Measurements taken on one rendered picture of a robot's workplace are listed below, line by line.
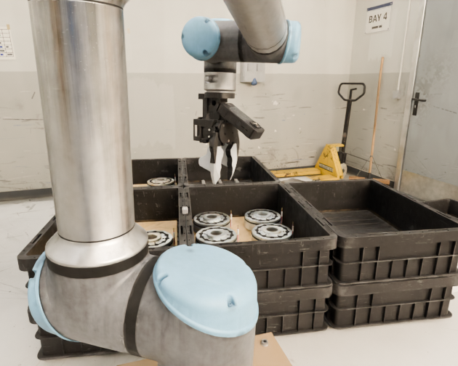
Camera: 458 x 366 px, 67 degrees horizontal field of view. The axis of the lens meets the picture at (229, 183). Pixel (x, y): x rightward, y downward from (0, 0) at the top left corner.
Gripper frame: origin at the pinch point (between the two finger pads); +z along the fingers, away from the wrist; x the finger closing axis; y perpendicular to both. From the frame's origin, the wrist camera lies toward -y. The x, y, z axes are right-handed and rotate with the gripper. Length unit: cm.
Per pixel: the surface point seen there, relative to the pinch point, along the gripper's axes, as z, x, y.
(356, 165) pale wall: 66, -407, 81
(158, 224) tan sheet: 17.2, 1.8, 22.1
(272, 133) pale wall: 27, -335, 171
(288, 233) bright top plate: 13.6, -8.4, -13.9
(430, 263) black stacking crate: 14.4, -15.0, -44.5
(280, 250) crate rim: 9.3, 9.9, -21.1
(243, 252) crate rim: 9.5, 14.9, -16.0
